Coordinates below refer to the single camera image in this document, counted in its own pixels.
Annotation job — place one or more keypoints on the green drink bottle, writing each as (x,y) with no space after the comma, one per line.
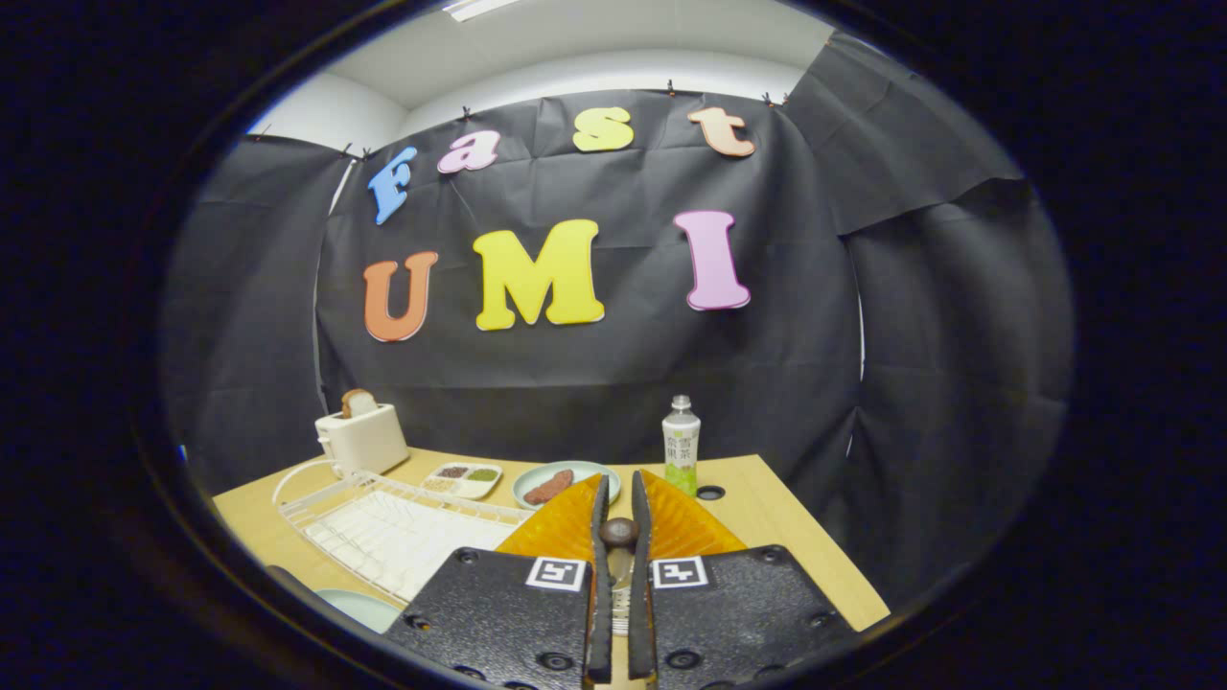
(682,446)

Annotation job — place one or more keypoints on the ceiling light panel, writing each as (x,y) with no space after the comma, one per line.
(479,8)

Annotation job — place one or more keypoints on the bread slice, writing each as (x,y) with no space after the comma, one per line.
(358,402)

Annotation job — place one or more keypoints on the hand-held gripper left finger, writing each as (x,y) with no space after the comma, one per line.
(601,613)

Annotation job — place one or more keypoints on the pale green plate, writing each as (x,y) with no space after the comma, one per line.
(359,609)

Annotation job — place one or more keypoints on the small plate with meat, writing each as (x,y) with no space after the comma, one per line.
(594,477)

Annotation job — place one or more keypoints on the brown meat piece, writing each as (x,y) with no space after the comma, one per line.
(549,487)

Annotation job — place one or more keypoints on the white divided condiment tray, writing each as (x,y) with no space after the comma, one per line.
(462,479)

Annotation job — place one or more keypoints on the white drain tray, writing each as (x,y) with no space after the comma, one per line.
(403,546)

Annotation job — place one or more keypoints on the white toaster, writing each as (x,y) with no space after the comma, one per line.
(364,441)

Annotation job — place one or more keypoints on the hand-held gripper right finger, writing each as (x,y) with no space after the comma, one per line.
(640,613)

